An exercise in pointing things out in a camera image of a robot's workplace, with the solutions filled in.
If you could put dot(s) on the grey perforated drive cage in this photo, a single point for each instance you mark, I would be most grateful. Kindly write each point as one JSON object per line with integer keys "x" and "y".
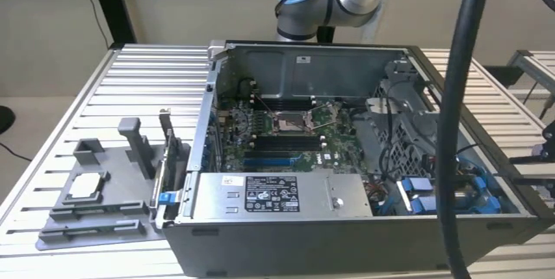
{"x": 368, "y": 142}

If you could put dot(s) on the metal slat side table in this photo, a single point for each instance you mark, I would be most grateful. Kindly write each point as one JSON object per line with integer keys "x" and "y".
{"x": 538, "y": 61}

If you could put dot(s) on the silver power supply unit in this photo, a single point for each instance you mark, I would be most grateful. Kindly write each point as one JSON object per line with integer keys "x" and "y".
{"x": 347, "y": 188}

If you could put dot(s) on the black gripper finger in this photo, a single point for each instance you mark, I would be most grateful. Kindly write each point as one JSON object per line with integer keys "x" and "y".
{"x": 546, "y": 183}
{"x": 544, "y": 158}

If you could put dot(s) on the blue expansion slot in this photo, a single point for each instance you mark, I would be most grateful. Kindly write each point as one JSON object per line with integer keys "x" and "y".
{"x": 268, "y": 162}

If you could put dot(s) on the blue case latch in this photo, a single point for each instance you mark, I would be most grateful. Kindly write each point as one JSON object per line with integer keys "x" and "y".
{"x": 164, "y": 198}

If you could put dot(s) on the empty blue disk carrier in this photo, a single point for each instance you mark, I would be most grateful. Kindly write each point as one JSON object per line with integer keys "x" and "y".
{"x": 427, "y": 204}

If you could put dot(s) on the graphics card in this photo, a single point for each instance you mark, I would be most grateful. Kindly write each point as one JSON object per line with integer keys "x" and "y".
{"x": 175, "y": 153}

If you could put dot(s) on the dark grey PC case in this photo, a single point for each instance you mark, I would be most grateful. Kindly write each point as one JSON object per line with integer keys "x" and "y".
{"x": 303, "y": 249}

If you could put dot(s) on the black expansion slot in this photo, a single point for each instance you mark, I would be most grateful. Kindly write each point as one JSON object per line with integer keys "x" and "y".
{"x": 267, "y": 155}

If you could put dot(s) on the grey parts rack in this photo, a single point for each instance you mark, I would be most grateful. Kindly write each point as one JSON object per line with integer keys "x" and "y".
{"x": 126, "y": 201}

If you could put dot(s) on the black frame post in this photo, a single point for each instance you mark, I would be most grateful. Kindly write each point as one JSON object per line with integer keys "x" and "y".
{"x": 111, "y": 6}

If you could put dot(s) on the metal disk bay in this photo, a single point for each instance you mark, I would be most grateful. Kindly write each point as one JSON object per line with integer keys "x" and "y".
{"x": 402, "y": 197}

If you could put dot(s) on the black round base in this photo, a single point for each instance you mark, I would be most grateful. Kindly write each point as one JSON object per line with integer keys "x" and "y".
{"x": 7, "y": 119}

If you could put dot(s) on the silver CPU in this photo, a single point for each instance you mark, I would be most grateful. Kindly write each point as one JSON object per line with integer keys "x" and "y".
{"x": 87, "y": 185}

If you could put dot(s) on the CPU socket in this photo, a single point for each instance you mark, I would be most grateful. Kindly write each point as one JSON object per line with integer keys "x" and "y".
{"x": 288, "y": 124}

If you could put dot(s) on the green motherboard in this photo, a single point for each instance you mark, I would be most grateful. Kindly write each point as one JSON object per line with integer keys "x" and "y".
{"x": 338, "y": 158}

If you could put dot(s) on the black table bracket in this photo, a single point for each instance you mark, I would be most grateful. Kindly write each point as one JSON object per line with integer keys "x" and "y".
{"x": 503, "y": 75}

